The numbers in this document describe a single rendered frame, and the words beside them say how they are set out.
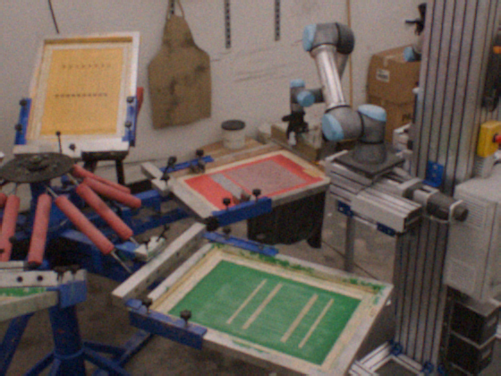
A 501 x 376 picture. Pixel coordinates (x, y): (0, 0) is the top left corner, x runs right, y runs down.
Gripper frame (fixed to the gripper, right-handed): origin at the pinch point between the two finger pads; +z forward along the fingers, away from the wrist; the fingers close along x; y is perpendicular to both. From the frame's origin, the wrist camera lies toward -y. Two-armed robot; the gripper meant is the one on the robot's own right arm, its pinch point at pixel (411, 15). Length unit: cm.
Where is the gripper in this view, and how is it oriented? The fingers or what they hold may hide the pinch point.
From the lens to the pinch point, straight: 366.6
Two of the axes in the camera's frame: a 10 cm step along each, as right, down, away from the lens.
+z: -2.6, -4.1, 8.7
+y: 1.5, 8.7, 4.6
